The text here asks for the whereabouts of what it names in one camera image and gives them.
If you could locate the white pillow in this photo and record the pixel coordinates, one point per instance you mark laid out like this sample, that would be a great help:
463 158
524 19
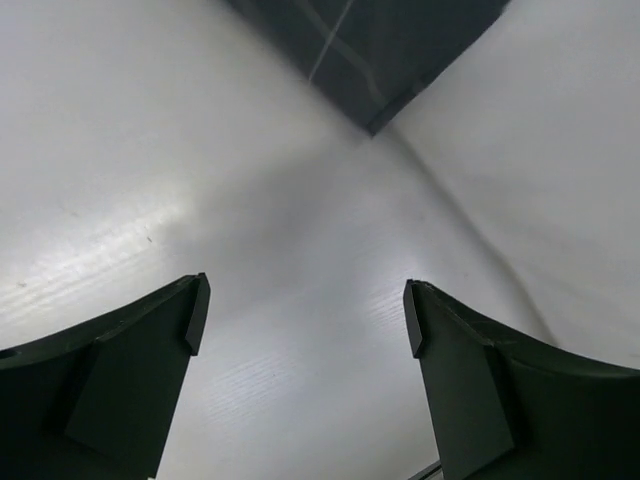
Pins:
535 135

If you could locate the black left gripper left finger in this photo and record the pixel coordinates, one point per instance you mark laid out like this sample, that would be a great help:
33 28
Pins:
96 400

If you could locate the dark grey checked pillowcase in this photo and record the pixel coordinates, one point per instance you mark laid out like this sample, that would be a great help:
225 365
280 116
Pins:
369 59

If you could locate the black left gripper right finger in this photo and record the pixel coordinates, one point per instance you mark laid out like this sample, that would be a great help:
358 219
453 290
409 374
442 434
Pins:
505 405

